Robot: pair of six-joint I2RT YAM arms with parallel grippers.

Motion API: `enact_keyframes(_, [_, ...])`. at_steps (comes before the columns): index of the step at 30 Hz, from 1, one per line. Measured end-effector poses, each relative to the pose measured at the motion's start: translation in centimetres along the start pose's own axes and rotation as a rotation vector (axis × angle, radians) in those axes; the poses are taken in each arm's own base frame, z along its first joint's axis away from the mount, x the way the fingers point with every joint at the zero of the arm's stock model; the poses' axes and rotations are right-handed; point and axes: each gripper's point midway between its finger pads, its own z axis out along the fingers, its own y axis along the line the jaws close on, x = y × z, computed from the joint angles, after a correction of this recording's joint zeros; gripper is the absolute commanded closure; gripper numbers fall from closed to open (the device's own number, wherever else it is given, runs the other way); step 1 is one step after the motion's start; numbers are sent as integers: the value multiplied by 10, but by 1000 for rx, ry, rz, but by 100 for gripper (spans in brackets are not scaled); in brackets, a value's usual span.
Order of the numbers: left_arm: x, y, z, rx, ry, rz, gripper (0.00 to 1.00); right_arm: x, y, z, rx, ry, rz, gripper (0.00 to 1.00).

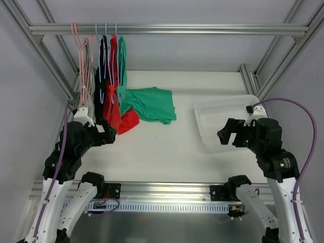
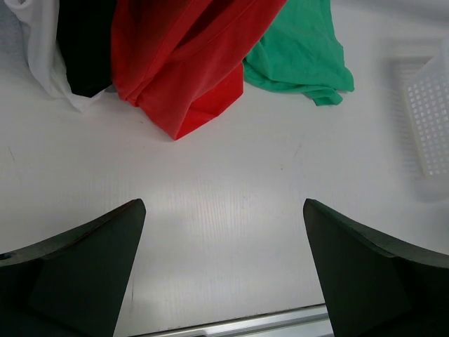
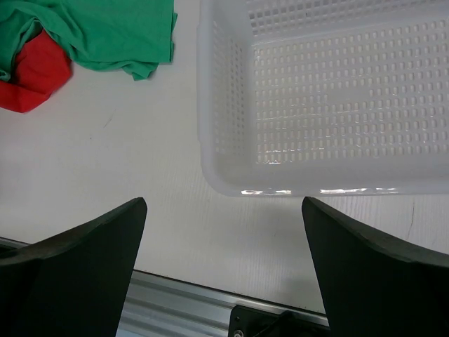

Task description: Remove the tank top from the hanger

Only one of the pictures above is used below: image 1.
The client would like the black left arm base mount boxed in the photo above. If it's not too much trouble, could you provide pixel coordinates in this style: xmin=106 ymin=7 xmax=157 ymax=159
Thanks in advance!
xmin=103 ymin=183 xmax=122 ymax=199

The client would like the red tank top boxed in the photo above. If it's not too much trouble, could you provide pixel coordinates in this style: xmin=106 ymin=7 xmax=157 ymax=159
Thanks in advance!
xmin=103 ymin=34 xmax=139 ymax=135

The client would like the pink wire hanger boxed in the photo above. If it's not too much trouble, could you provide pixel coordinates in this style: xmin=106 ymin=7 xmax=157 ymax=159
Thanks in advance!
xmin=71 ymin=22 xmax=92 ymax=105

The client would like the black tank top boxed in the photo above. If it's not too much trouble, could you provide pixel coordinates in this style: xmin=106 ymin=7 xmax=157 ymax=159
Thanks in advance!
xmin=94 ymin=35 xmax=108 ymax=124

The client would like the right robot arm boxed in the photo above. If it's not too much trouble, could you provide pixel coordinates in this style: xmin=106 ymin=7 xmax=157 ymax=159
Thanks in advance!
xmin=217 ymin=118 xmax=313 ymax=242

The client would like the blue wire hanger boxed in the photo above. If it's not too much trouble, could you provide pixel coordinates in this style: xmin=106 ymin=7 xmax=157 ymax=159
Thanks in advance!
xmin=117 ymin=35 xmax=128 ymax=104

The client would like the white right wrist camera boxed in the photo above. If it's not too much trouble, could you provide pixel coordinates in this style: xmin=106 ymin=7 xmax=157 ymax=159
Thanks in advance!
xmin=244 ymin=106 xmax=268 ymax=126

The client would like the white plastic basket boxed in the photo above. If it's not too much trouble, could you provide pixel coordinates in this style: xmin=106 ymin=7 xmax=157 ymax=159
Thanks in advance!
xmin=194 ymin=95 xmax=259 ymax=154

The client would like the blue hanger with black top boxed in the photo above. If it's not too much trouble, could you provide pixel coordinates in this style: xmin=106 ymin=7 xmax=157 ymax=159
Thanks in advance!
xmin=95 ymin=22 xmax=104 ymax=104

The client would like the aluminium frame top rail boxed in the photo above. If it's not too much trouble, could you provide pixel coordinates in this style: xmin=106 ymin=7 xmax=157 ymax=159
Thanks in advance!
xmin=28 ymin=23 xmax=310 ymax=36

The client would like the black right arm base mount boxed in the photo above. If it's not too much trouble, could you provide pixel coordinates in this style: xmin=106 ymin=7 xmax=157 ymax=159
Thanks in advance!
xmin=209 ymin=185 xmax=231 ymax=201

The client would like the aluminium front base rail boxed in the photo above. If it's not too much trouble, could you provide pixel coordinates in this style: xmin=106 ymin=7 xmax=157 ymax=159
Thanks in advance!
xmin=29 ymin=180 xmax=274 ymax=204

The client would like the green tank top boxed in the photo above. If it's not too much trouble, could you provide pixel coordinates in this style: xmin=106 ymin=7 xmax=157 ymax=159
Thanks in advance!
xmin=116 ymin=35 xmax=177 ymax=126

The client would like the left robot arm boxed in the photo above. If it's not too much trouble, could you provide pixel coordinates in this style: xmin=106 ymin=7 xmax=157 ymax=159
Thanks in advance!
xmin=20 ymin=118 xmax=116 ymax=242

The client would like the white slotted cable duct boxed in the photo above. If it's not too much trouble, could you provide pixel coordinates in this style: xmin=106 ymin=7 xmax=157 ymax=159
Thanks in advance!
xmin=85 ymin=200 xmax=230 ymax=214

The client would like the white tank top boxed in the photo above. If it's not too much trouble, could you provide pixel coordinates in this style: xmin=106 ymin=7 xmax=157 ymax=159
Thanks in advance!
xmin=81 ymin=36 xmax=95 ymax=120

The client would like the blue hanger with red top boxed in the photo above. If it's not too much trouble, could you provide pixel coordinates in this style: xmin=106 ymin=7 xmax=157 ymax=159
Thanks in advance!
xmin=105 ymin=22 xmax=114 ymax=104

